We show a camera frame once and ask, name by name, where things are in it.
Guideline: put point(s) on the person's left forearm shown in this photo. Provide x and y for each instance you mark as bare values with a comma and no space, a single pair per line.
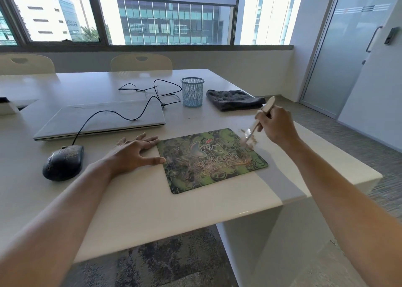
53,230

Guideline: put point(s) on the silver closed laptop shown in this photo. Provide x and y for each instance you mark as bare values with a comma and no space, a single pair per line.
103,118

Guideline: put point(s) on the person's left thumb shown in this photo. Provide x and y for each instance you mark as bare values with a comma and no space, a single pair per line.
154,161

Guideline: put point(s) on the person's right hand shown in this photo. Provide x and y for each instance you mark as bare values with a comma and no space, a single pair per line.
281,125

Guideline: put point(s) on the grey door access reader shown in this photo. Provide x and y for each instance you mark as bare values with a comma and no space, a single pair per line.
391,35

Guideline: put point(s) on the person's right fingers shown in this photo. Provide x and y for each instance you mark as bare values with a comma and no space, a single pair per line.
264,117

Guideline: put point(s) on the black computer mouse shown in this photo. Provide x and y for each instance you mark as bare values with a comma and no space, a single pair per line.
62,163

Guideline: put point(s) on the dark grey folded cloth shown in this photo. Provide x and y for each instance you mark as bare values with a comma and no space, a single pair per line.
234,99

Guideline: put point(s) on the beige chair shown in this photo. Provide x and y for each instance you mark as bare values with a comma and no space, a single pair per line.
26,64
141,63

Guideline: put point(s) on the frosted glass door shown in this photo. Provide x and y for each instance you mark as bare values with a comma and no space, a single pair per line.
339,51

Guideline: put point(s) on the white cleaning brush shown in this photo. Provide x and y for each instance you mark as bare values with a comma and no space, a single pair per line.
253,130

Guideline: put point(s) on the green patterned mouse pad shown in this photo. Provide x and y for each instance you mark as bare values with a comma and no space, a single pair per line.
207,163

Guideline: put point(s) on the blue mesh pen cup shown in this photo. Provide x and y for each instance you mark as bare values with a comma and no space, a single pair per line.
192,92

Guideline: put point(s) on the dark window frame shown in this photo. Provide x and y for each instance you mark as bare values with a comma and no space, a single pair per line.
94,17

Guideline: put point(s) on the person's left little finger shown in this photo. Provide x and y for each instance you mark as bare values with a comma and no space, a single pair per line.
121,141

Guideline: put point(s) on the person's left hand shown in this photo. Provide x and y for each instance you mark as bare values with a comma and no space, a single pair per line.
130,158

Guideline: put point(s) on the person's left middle finger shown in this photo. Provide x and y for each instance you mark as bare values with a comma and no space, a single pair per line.
150,138

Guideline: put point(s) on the person's right forearm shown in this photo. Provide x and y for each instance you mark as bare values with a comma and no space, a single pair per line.
348,221

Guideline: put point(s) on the white table socket box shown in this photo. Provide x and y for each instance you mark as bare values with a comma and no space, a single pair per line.
8,107

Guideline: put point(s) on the brown debris crumbs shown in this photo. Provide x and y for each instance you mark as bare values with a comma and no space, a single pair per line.
226,165

